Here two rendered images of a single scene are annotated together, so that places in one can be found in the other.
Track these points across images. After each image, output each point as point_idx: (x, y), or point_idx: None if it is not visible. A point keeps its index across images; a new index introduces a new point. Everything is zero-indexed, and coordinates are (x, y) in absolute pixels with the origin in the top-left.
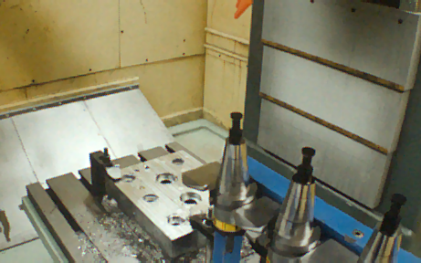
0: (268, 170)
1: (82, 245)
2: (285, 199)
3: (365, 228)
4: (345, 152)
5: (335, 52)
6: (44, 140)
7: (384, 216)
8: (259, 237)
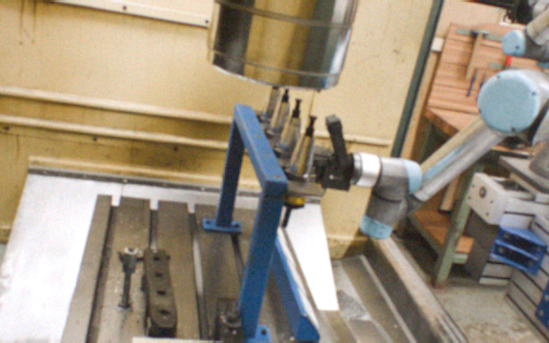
0: (264, 165)
1: None
2: (300, 131)
3: (251, 134)
4: None
5: None
6: None
7: (289, 96)
8: (170, 323)
